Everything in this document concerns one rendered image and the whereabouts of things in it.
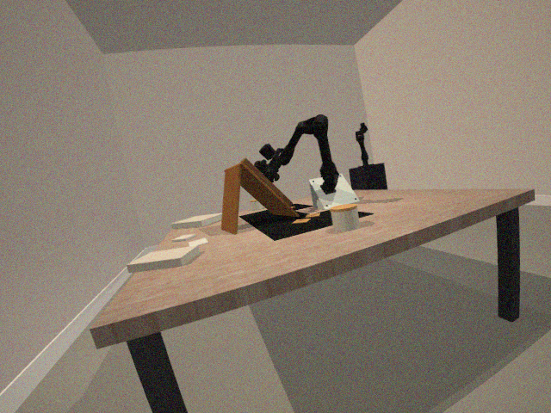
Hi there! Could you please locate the white jar with wooden lid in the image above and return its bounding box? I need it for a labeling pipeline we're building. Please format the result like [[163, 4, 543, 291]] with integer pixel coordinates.
[[331, 204, 360, 231], [251, 200, 263, 211]]

